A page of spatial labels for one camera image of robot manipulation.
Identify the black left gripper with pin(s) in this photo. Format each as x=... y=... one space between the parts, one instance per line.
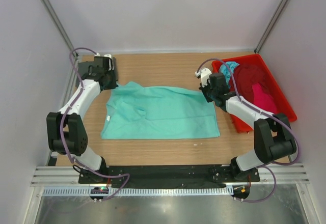
x=113 y=84

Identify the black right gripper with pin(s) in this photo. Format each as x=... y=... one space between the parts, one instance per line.
x=204 y=88

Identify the turquoise t shirt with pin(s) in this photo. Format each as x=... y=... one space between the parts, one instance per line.
x=158 y=112

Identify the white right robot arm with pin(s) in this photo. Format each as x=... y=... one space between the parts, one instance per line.
x=273 y=138

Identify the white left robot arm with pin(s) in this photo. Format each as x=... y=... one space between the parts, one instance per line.
x=65 y=129

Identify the folded grey t shirt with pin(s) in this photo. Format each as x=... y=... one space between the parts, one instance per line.
x=81 y=68

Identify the light blue t shirt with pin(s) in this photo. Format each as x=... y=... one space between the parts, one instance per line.
x=228 y=69

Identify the dark red t shirt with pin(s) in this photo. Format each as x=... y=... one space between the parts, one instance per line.
x=245 y=76

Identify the pink t shirt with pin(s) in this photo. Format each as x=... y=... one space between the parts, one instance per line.
x=263 y=99

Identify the red plastic bin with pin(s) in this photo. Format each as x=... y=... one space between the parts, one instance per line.
x=280 y=99

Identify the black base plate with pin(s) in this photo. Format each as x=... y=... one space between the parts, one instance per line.
x=169 y=176

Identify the slotted cable duct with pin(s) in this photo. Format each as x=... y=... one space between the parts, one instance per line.
x=92 y=191

